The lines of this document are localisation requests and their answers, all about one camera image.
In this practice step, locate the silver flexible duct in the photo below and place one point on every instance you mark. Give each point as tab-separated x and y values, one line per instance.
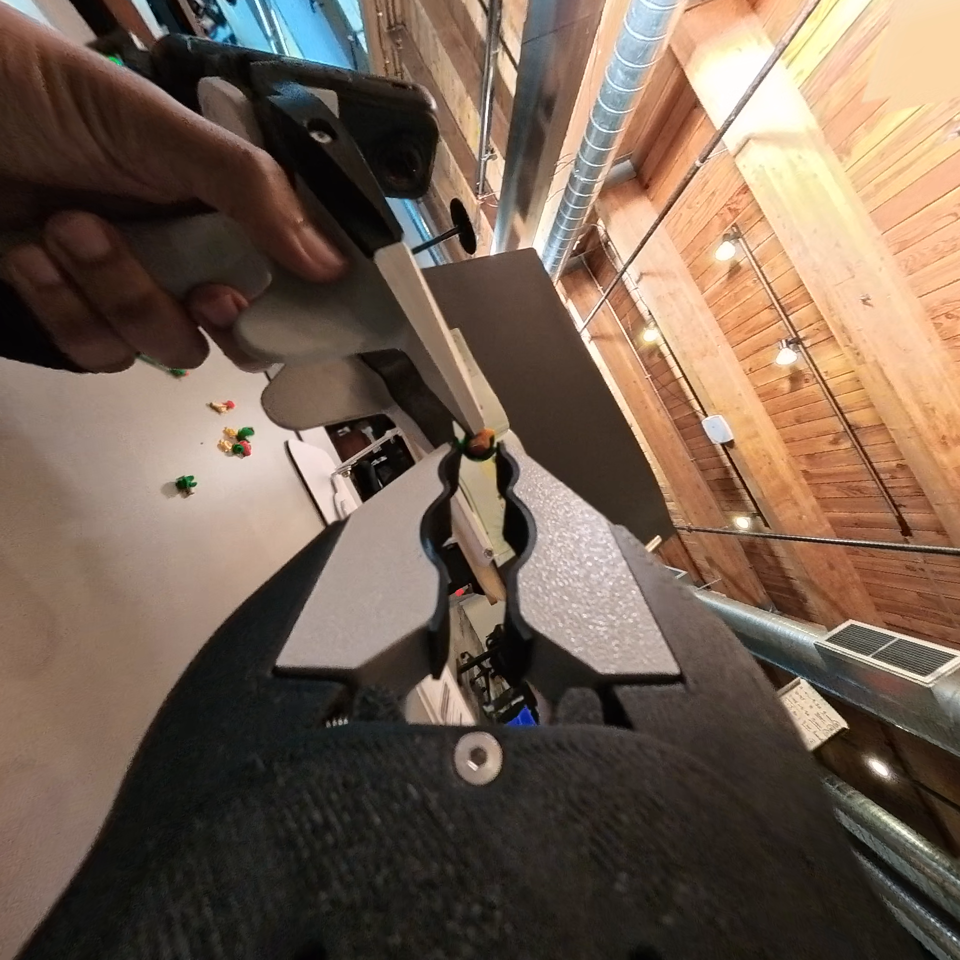
900	847

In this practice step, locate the white sensor box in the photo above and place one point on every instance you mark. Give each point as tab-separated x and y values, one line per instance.
718	431

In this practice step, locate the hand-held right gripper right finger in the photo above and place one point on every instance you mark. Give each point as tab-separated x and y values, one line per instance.
592	600

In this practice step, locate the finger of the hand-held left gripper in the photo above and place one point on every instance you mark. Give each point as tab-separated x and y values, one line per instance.
427	330

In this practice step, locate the ceiling track light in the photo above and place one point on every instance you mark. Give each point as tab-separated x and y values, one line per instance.
725	247
649	334
877	766
742	521
785	352

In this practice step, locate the small green toy piece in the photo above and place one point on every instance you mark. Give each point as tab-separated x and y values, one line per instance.
184	482

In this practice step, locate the grey steel beam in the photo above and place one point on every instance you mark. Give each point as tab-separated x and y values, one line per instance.
536	112

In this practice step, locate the blue plastic bin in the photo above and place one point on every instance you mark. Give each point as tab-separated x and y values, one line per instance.
521	720

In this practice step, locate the person's left hand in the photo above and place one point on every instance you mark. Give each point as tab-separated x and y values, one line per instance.
112	135

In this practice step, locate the black panel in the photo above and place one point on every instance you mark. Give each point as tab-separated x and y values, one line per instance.
540	360

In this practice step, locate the black disc on rod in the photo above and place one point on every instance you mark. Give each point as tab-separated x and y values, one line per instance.
465	229

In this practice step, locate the metal duct with vent grille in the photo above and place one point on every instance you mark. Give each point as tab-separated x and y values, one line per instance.
885	652

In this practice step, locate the laminated paper sheet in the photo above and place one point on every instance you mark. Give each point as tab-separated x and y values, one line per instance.
450	701

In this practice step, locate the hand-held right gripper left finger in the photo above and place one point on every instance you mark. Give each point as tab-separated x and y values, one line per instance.
360	592

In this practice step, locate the paper sign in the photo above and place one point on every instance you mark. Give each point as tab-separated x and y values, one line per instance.
814	712

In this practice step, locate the spiral metal duct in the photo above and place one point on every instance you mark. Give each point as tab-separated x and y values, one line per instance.
615	112

